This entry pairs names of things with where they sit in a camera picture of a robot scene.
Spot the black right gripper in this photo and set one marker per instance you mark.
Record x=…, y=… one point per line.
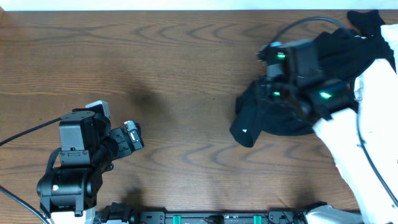
x=262, y=89

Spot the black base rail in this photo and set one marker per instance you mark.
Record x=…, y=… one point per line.
x=202, y=217

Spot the white shirt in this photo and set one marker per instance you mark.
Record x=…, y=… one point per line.
x=364, y=144

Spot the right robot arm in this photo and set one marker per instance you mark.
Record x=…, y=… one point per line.
x=319, y=96

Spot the black garment at corner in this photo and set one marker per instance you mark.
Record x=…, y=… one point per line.
x=368, y=23

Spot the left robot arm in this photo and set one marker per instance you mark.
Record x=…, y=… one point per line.
x=89, y=146

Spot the black Sydrogen t-shirt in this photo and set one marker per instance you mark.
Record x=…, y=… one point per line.
x=341, y=55

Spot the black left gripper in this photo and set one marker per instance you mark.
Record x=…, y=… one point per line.
x=123, y=142

